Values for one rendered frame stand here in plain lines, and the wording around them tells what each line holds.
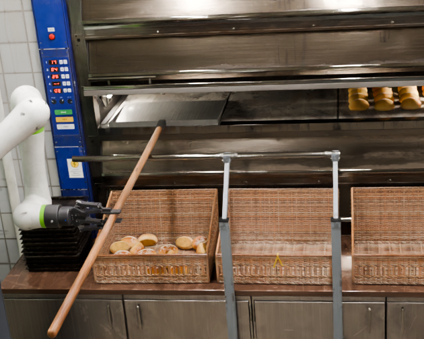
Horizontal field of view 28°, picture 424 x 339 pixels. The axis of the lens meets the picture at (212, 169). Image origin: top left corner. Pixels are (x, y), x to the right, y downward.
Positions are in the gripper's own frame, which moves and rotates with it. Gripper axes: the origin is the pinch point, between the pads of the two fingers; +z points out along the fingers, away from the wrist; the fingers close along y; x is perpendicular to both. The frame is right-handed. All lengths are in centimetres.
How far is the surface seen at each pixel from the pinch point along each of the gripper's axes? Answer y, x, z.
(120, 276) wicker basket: 56, -51, -16
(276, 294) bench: 62, -46, 57
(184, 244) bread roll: 55, -82, 9
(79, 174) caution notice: 23, -97, -46
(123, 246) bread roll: 54, -78, -21
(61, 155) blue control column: 13, -97, -54
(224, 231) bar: 27, -41, 36
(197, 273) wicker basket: 54, -52, 20
